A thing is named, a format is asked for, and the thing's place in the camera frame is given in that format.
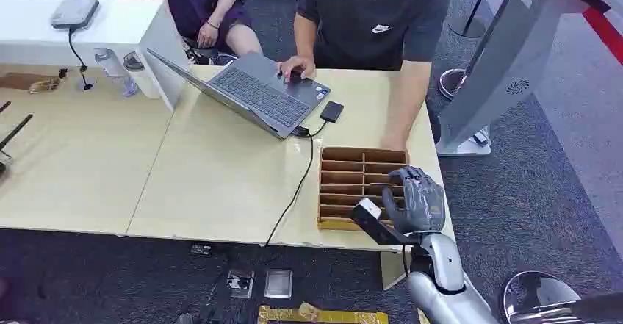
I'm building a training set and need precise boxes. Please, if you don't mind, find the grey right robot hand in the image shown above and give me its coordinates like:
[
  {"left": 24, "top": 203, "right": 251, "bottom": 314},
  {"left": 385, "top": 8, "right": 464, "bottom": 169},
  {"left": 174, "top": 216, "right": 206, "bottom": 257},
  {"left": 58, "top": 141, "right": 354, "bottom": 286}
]
[{"left": 381, "top": 165, "right": 447, "bottom": 236}]

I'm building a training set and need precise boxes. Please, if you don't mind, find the pale table leg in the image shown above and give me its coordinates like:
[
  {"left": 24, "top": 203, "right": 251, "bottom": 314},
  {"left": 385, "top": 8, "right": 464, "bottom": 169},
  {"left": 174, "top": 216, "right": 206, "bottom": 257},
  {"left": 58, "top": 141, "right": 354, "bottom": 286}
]
[{"left": 380, "top": 251, "right": 408, "bottom": 292}]

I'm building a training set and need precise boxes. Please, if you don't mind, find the wooden card box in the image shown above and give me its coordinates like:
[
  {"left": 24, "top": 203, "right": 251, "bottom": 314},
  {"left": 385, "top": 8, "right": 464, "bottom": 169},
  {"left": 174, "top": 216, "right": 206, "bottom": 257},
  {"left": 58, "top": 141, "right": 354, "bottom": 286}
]
[{"left": 317, "top": 146, "right": 408, "bottom": 232}]

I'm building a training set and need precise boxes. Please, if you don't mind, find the chrome stanchion base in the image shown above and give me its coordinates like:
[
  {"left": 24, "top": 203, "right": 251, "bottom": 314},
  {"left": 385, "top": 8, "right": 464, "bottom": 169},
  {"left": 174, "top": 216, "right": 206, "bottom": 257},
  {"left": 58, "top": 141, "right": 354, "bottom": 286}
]
[{"left": 437, "top": 68, "right": 468, "bottom": 102}]

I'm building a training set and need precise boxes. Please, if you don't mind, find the small black external drive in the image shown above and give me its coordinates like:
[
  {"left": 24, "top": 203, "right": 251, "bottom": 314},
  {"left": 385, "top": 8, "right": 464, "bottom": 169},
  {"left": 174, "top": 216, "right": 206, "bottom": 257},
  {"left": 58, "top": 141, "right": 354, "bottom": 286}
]
[{"left": 320, "top": 101, "right": 345, "bottom": 124}]

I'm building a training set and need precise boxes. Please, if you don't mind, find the large chrome round base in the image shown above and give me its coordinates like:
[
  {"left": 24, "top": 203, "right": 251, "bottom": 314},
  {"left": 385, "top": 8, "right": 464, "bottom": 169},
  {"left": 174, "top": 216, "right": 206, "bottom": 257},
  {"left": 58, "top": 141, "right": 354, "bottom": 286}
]
[{"left": 500, "top": 270, "right": 583, "bottom": 324}]

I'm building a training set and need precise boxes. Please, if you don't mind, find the gold floor tape strip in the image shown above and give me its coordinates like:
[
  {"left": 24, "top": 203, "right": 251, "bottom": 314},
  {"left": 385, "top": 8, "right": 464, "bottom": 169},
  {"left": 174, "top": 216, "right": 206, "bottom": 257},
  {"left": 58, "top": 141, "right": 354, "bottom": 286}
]
[{"left": 257, "top": 303, "right": 390, "bottom": 324}]

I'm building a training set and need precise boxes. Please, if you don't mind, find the grey kiosk stand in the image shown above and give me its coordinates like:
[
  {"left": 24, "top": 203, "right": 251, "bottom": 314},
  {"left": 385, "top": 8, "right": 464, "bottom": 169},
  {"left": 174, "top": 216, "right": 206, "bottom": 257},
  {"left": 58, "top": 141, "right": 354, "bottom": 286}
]
[{"left": 436, "top": 0, "right": 612, "bottom": 158}]

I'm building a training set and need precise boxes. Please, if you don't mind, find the person in black shirt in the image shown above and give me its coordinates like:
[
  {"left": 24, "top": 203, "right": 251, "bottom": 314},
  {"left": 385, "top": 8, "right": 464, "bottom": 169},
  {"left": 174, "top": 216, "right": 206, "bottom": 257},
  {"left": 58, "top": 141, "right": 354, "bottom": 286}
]
[{"left": 277, "top": 0, "right": 452, "bottom": 154}]

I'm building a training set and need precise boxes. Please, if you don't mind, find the grey open laptop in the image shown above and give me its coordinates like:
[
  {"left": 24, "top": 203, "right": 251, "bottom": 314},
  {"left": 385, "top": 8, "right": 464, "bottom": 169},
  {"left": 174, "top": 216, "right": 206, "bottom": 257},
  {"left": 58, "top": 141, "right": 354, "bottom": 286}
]
[{"left": 145, "top": 48, "right": 332, "bottom": 141}]

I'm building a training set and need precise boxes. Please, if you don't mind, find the red barrier belt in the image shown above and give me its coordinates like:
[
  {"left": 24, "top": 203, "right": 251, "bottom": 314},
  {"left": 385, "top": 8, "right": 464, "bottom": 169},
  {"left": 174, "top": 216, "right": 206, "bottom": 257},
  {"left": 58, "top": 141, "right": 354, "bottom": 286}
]
[{"left": 581, "top": 7, "right": 623, "bottom": 65}]

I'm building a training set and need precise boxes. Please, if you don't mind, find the seated person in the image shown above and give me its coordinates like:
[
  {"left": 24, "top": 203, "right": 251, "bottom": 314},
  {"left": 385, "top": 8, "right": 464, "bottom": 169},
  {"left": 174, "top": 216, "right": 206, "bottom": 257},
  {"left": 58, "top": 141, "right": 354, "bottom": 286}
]
[{"left": 106, "top": 0, "right": 264, "bottom": 67}]

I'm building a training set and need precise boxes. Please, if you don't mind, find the clear plastic bottle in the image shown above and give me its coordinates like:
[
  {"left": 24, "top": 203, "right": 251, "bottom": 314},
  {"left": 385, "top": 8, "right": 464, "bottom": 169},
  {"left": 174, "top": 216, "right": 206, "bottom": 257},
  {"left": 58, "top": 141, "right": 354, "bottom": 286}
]
[{"left": 94, "top": 47, "right": 140, "bottom": 98}]

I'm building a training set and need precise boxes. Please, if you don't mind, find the white desk shelf box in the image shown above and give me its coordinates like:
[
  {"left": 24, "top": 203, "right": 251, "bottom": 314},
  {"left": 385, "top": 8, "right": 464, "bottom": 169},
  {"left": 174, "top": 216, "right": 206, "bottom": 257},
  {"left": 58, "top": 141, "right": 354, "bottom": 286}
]
[{"left": 0, "top": 0, "right": 192, "bottom": 112}]

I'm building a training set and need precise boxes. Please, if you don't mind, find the grey flat device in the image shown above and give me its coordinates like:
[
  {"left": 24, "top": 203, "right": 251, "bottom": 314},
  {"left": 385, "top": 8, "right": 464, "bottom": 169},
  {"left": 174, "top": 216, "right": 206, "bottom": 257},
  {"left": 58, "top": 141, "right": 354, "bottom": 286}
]
[{"left": 50, "top": 0, "right": 100, "bottom": 32}]

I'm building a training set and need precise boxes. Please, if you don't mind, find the brown wooden object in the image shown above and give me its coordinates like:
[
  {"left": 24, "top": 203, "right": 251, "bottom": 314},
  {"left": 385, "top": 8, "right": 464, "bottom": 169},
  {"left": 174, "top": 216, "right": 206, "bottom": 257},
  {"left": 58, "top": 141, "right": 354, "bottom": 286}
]
[{"left": 0, "top": 68, "right": 69, "bottom": 95}]

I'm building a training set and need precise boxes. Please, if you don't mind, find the black rod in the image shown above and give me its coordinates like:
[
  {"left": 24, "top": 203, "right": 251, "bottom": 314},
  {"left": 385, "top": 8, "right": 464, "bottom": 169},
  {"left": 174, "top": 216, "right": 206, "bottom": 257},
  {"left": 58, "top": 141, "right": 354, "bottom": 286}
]
[{"left": 0, "top": 113, "right": 35, "bottom": 151}]

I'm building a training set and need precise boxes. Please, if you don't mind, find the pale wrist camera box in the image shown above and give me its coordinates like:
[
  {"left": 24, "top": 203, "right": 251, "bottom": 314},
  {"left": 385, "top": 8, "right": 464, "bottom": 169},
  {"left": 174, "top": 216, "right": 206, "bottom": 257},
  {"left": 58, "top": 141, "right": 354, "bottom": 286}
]
[{"left": 350, "top": 198, "right": 419, "bottom": 246}]

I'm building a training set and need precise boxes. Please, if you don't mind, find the long black laptop cable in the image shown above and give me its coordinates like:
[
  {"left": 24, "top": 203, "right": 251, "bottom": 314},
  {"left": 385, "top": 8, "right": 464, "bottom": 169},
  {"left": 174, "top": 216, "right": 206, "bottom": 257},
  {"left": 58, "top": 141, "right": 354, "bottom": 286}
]
[{"left": 264, "top": 126, "right": 317, "bottom": 248}]

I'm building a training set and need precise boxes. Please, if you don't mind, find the dark stanchion post with base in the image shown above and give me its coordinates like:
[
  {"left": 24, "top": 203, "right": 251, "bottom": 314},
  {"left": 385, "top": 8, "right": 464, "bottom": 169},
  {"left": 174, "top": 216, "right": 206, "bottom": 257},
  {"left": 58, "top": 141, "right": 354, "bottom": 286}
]
[{"left": 447, "top": 0, "right": 498, "bottom": 39}]

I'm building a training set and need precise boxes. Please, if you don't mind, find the thin black device cable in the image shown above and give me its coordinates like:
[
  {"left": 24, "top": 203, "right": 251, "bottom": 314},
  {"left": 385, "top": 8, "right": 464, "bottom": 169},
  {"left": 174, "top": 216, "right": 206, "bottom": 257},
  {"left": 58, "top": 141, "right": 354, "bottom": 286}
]
[{"left": 67, "top": 29, "right": 94, "bottom": 92}]

